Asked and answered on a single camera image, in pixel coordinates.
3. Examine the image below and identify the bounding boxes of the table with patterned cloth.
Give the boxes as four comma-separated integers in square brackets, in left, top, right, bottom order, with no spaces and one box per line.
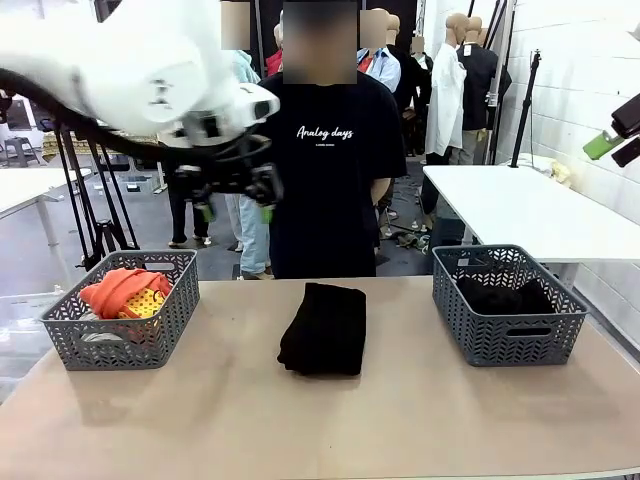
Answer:
[42,130,161,166]

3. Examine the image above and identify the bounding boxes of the large white table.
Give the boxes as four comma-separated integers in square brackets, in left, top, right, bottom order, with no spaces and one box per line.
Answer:
[422,164,640,281]

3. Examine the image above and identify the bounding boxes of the cream cloth bundle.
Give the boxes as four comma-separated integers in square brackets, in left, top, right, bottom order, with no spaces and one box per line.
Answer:
[514,153,573,188]

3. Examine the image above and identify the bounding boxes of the grey step stool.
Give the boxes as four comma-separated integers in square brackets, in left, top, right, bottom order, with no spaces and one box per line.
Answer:
[3,137,41,169]

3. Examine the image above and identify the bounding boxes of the mannequin in black jacket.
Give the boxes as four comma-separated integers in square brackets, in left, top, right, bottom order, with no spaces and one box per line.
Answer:
[457,16,514,166]

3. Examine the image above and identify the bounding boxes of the black garment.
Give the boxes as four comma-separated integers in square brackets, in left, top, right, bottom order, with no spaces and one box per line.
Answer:
[455,275,558,317]
[276,282,368,378]

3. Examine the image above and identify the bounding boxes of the mannequin in blue fleece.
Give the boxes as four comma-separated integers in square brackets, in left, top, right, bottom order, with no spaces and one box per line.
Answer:
[219,2,275,281]

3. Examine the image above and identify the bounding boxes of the orange printed t-shirt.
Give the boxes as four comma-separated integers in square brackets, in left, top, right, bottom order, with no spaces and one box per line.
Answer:
[78,267,174,321]

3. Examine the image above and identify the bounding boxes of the black camera tripod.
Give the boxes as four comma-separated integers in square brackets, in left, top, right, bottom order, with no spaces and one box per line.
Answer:
[52,127,142,272]

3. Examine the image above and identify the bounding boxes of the person's left forearm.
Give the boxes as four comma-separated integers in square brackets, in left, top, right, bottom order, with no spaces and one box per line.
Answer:
[371,175,395,209]

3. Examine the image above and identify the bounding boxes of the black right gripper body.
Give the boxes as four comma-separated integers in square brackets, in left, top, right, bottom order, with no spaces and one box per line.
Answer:
[610,94,640,139]

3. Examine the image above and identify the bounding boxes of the black light stand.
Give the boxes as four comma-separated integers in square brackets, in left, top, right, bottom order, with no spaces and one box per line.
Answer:
[508,48,544,169]

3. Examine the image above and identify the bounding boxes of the figure in pale blue shirt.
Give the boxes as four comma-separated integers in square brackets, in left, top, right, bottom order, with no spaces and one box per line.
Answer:
[356,7,402,95]

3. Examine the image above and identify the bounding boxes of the grey plastic lattice basket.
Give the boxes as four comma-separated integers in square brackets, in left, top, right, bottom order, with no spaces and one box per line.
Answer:
[431,243,591,368]
[39,248,201,372]

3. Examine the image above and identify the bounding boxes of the mannequin in cream jacket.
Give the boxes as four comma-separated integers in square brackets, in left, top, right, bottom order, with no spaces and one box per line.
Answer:
[166,167,212,247]

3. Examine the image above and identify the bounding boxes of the mannequin in white shirt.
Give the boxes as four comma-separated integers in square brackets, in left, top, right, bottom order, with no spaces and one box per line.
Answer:
[428,13,469,166]

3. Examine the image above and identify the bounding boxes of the mannequin in plaid hooded shirt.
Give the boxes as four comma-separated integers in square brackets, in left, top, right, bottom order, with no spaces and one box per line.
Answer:
[264,22,287,77]

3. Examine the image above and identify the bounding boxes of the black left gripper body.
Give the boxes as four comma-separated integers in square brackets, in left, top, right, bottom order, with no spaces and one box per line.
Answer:
[174,138,284,207]

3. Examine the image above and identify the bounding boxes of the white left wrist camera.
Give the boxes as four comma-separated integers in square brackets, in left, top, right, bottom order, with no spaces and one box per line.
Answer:
[238,83,282,122]

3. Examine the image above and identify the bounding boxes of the white folded garment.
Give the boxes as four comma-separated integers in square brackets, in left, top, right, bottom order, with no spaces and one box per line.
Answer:
[77,310,126,346]

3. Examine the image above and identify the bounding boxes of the mannequin in dark jacket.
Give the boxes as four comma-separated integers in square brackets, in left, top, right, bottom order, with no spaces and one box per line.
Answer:
[387,14,434,156]

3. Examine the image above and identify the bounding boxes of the small white table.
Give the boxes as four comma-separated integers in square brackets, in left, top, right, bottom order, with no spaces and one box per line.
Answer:
[0,167,94,250]

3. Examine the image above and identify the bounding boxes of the black leaning stand poles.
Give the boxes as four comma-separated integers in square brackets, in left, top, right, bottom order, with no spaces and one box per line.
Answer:
[487,0,519,166]

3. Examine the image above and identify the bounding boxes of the person in black t-shirt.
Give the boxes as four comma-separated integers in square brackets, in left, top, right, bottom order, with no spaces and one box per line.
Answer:
[257,0,408,280]

